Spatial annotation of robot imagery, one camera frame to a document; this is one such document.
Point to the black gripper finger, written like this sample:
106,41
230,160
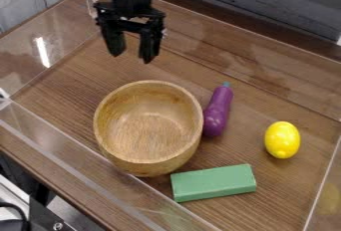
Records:
115,39
150,44

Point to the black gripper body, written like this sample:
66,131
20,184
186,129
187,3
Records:
123,10

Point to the brown wooden bowl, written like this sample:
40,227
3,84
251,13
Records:
147,126

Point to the purple toy eggplant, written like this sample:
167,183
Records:
217,110

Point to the yellow toy lemon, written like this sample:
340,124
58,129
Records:
282,139

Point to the green rectangular block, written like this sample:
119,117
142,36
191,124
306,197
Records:
214,182

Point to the clear acrylic corner bracket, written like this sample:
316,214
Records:
92,11

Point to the clear acrylic tray wall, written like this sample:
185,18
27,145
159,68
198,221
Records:
46,135

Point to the black metal mount plate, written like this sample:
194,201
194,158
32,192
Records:
44,220

